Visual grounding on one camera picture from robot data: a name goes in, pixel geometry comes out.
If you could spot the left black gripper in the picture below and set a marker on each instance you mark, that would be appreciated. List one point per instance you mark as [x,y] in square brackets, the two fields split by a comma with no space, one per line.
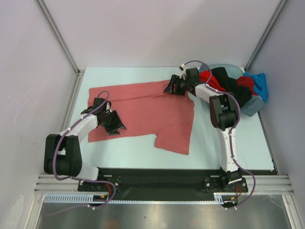
[114,115]

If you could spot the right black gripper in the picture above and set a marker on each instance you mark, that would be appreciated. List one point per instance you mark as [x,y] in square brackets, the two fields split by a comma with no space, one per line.
[175,79]

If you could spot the pink t shirt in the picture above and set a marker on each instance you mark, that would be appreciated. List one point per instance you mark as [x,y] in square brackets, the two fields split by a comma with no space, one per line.
[144,108]

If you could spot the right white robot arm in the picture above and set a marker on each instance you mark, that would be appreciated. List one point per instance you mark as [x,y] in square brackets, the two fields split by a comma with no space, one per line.
[224,116]

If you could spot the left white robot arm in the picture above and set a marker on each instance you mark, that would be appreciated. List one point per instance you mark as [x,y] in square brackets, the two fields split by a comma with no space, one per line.
[63,157]

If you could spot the bright red t shirt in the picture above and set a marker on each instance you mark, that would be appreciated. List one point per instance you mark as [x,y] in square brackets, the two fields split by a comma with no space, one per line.
[213,81]

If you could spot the black t shirt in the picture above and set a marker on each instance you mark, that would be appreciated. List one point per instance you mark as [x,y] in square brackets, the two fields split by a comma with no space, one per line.
[241,93]

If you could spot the dark red t shirt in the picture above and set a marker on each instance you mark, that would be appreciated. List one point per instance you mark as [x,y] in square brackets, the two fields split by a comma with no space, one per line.
[246,82]

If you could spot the grey blue t shirt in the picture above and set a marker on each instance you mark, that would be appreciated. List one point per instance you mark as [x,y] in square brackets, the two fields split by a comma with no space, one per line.
[250,108]

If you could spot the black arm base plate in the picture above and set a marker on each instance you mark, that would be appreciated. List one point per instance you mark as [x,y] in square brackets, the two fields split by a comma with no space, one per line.
[167,185]

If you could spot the left aluminium corner post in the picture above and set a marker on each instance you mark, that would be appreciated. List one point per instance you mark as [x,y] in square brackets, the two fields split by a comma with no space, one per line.
[58,36]

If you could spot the aluminium corner post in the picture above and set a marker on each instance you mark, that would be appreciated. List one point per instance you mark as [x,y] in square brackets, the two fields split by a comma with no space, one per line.
[58,36]
[267,31]

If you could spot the right aluminium corner post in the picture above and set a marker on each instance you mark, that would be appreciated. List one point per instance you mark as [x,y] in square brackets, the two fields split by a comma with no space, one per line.
[267,31]

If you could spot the aluminium front frame rail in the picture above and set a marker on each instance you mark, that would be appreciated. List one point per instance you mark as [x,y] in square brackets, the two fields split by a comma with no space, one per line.
[265,185]

